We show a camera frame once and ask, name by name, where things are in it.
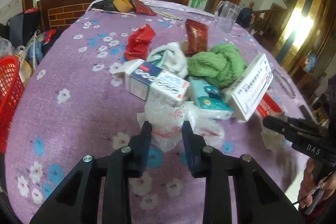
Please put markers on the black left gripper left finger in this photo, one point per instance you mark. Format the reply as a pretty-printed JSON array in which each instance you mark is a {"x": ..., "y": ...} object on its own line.
[{"x": 76, "y": 198}]

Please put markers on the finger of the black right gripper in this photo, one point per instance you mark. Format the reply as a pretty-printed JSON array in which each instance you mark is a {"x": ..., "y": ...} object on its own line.
[{"x": 282, "y": 127}]

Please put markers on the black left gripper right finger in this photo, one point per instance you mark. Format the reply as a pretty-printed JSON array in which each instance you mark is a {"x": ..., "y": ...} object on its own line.
[{"x": 258, "y": 198}]

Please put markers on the teal tissue pack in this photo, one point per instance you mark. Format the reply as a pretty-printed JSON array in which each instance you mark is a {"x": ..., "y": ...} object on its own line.
[{"x": 208, "y": 99}]

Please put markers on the white plastic bag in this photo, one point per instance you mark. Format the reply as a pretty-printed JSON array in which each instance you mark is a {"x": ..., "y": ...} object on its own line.
[{"x": 167, "y": 122}]

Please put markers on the torn red white carton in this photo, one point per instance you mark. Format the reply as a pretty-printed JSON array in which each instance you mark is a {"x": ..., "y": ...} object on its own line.
[{"x": 268, "y": 107}]

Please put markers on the person's right hand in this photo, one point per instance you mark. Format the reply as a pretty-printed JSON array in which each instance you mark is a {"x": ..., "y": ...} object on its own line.
[{"x": 308, "y": 184}]

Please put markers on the green towel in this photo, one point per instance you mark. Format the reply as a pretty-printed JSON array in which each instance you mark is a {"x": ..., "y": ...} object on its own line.
[{"x": 221, "y": 66}]

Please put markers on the purple floral tablecloth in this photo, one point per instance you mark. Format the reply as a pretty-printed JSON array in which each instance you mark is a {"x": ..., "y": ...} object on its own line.
[{"x": 72, "y": 106}]

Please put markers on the clear glass mug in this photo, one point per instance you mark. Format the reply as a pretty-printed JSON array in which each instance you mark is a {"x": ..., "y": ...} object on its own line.
[{"x": 226, "y": 14}]

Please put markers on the dark red snack packet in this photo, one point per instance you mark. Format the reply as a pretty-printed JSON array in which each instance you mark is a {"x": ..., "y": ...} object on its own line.
[{"x": 197, "y": 37}]

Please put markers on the red plastic mesh basket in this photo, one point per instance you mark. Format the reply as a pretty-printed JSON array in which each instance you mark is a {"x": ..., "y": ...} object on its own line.
[{"x": 11, "y": 91}]

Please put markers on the white crumpled cloth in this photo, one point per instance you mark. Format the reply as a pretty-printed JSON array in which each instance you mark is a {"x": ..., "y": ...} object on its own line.
[{"x": 170, "y": 58}]

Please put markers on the blue white medicine box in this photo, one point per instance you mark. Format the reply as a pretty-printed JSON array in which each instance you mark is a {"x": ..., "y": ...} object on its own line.
[{"x": 149, "y": 82}]

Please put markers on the crumpled red wrapper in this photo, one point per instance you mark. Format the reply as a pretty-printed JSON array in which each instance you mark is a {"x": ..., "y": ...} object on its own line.
[{"x": 138, "y": 43}]

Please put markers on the chopsticks in paper sleeve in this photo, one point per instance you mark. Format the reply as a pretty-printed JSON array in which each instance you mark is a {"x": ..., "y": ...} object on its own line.
[{"x": 167, "y": 15}]

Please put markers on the dark bag on sofa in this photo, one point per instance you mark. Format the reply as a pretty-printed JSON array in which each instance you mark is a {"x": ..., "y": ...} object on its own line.
[{"x": 22, "y": 27}]

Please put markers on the yellow tape roll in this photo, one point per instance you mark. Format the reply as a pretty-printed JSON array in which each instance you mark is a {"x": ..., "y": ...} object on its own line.
[{"x": 123, "y": 5}]

